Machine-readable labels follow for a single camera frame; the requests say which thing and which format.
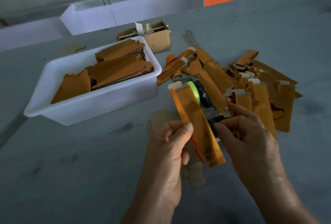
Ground person's right hand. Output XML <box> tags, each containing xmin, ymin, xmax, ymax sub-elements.
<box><xmin>214</xmin><ymin>102</ymin><xmax>295</xmax><ymax>191</ymax></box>

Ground gold box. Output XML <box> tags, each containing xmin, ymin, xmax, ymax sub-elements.
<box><xmin>169</xmin><ymin>86</ymin><xmax>227</xmax><ymax>168</ymax></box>

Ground person's right forearm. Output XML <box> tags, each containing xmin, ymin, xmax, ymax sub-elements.
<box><xmin>256</xmin><ymin>175</ymin><xmax>321</xmax><ymax>224</ymax></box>

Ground pile of beige blanks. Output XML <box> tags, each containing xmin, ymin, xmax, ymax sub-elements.
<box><xmin>148</xmin><ymin>110</ymin><xmax>205</xmax><ymax>187</ymax></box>

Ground green tape roll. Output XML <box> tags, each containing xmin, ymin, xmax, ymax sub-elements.
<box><xmin>187</xmin><ymin>81</ymin><xmax>201</xmax><ymax>100</ymax></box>

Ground person's left hand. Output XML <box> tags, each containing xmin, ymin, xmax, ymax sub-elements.
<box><xmin>141</xmin><ymin>120</ymin><xmax>194</xmax><ymax>206</ymax></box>

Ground person's left forearm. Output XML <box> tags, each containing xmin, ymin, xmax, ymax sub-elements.
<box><xmin>121</xmin><ymin>195</ymin><xmax>179</xmax><ymax>224</ymax></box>

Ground small cardboard box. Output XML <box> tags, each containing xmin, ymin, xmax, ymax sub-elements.
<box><xmin>116</xmin><ymin>20</ymin><xmax>171</xmax><ymax>54</ymax></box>

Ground gold cartons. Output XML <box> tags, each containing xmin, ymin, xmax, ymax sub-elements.
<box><xmin>51</xmin><ymin>39</ymin><xmax>155</xmax><ymax>105</ymax></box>

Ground long white tray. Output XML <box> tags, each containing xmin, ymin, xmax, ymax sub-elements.
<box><xmin>0</xmin><ymin>16</ymin><xmax>69</xmax><ymax>53</ymax></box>
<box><xmin>60</xmin><ymin>0</ymin><xmax>205</xmax><ymax>36</ymax></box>

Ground black tape dispenser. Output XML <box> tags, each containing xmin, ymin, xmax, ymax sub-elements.
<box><xmin>191</xmin><ymin>81</ymin><xmax>231</xmax><ymax>129</ymax></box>

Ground pile of gold boxes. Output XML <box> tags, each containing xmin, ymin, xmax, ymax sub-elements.
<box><xmin>157</xmin><ymin>46</ymin><xmax>303</xmax><ymax>138</ymax></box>

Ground white plastic bin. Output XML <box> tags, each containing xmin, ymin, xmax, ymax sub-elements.
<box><xmin>24</xmin><ymin>36</ymin><xmax>162</xmax><ymax>126</ymax></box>

